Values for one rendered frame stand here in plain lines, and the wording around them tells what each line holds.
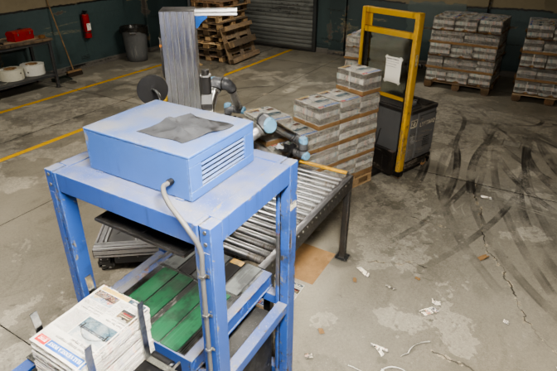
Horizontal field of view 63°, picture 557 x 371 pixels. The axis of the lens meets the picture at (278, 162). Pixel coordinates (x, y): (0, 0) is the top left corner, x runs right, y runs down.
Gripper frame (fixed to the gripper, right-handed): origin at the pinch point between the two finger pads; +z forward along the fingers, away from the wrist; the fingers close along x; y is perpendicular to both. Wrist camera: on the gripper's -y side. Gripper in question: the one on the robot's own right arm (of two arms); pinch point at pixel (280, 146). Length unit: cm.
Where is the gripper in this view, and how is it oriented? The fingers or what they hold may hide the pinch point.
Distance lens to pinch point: 398.8
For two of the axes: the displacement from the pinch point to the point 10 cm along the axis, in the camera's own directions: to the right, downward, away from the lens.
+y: 0.1, -9.0, -4.4
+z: -6.4, -3.4, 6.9
